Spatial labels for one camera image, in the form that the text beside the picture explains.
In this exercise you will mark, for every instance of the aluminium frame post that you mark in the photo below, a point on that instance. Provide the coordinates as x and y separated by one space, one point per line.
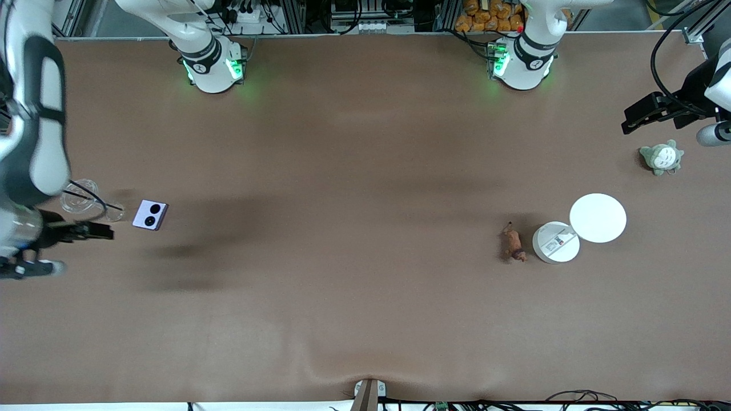
702 25
71 20

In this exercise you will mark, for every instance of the grey totoro plush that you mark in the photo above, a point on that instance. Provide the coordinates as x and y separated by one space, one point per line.
661 158

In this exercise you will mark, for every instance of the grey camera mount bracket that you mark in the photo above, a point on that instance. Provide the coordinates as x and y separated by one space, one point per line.
369 394

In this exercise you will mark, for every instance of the white narrow socket strip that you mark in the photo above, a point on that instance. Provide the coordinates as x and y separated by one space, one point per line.
371 26

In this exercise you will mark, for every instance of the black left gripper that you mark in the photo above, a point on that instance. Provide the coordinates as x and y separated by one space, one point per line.
687 100

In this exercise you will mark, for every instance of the large clear glass cup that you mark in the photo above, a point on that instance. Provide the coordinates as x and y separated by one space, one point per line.
83 197

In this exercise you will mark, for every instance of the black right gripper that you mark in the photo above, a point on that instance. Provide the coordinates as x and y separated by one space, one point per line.
48 235

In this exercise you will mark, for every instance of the white round lid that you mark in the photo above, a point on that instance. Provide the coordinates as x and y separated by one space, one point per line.
598 217

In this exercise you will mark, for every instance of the white power strip with plugs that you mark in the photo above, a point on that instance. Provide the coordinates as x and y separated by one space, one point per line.
245 12

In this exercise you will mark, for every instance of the white box two black circles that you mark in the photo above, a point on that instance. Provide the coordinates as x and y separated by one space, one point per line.
150 214

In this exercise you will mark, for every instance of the white round box with label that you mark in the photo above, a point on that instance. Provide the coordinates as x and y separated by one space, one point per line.
551 245

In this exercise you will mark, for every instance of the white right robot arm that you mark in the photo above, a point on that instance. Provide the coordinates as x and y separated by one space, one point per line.
48 165

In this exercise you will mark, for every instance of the brown lion statue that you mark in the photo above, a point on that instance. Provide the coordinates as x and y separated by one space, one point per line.
512 244

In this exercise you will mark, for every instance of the small clear glass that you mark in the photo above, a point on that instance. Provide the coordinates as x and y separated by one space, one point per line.
114 214

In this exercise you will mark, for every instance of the orange plush pile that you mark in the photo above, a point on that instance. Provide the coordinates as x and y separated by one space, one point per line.
491 14

